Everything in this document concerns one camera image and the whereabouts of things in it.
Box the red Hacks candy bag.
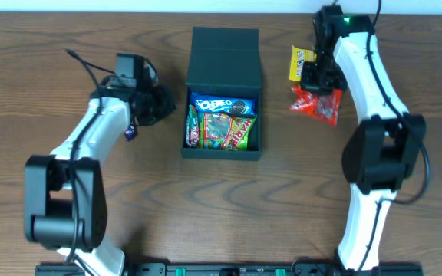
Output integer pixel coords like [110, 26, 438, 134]
[289, 86, 343, 127]

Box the yellow Hacks candy bag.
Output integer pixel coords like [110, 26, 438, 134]
[289, 45, 317, 81]

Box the dark blue red candy bar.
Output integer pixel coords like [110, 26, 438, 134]
[124, 123, 138, 141]

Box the green red candy bar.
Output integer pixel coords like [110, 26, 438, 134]
[186, 104, 200, 148]

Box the blue Oreo cookie pack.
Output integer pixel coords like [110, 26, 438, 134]
[190, 93, 256, 117]

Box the green Haribo gummy bag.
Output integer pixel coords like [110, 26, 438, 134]
[198, 113, 256, 151]

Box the dark green gift box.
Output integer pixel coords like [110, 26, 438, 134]
[180, 27, 262, 161]

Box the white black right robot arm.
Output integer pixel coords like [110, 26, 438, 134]
[300, 5, 430, 275]

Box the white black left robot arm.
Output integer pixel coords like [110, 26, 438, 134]
[24, 85, 176, 275]

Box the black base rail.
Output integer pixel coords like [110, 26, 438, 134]
[35, 261, 424, 276]

